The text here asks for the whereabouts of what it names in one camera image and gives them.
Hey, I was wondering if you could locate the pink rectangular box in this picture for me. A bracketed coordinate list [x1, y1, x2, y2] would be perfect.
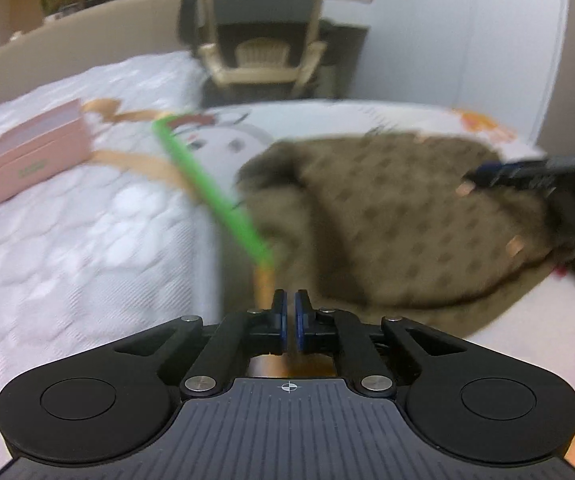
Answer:
[0, 100, 92, 203]

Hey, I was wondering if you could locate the beige mesh office chair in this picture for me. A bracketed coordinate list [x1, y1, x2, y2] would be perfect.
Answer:
[179, 0, 327, 102]

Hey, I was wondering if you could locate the white quilted mattress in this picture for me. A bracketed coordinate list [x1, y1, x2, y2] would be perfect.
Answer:
[0, 51, 222, 468]

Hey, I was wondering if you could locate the beige bed headboard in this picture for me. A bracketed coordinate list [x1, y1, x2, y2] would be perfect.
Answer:
[0, 0, 185, 104]

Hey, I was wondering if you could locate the brown polka dot garment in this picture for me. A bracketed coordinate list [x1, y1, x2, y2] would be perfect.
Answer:
[237, 132, 557, 337]

